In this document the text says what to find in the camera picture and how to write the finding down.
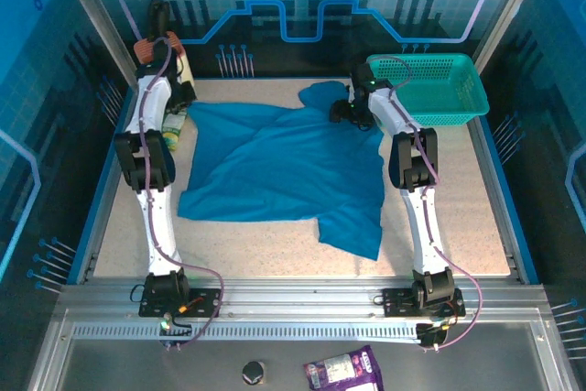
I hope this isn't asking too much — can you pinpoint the purple snack packet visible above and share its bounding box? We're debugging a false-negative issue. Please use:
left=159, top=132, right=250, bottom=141
left=302, top=344, right=385, bottom=391

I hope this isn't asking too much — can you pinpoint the green snack packet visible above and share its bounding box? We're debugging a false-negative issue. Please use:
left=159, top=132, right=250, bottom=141
left=160, top=109, right=189, bottom=152

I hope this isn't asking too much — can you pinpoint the black round knob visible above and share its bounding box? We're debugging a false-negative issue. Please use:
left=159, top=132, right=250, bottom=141
left=241, top=360, right=267, bottom=386

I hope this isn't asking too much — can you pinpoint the grey slotted cable duct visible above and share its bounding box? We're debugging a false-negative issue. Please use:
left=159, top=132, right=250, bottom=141
left=71, top=324, right=421, bottom=342

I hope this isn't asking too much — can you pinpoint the aluminium mounting rail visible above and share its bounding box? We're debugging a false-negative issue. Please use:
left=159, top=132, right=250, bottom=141
left=54, top=277, right=550, bottom=321

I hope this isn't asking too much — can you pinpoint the cream knife block brown top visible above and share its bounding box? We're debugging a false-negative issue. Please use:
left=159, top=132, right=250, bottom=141
left=133, top=31, right=196, bottom=90

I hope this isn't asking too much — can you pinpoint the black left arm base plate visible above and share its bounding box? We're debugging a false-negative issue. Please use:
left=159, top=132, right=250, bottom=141
left=138, top=288, right=222, bottom=319

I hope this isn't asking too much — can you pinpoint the blue t-shirt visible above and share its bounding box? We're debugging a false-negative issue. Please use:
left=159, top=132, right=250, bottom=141
left=177, top=81, right=386, bottom=262

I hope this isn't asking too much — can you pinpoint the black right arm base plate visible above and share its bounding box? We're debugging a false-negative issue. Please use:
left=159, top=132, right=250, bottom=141
left=382, top=288, right=466, bottom=319

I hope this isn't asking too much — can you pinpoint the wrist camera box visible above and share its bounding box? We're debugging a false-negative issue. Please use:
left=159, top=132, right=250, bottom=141
left=159, top=55, right=185, bottom=84
left=350, top=60, right=374, bottom=89

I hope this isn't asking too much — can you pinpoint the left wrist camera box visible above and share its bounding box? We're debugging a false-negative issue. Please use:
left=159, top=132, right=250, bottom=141
left=159, top=55, right=185, bottom=84

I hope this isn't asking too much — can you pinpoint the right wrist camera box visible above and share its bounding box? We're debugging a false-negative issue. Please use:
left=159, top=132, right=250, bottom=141
left=350, top=60, right=374, bottom=89

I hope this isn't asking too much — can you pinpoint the black knife handle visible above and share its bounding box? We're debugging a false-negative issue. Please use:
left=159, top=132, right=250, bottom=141
left=146, top=0, right=171, bottom=42

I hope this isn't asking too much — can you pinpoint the teal plastic basket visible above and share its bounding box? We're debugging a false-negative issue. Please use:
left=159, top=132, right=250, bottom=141
left=365, top=52, right=490, bottom=127

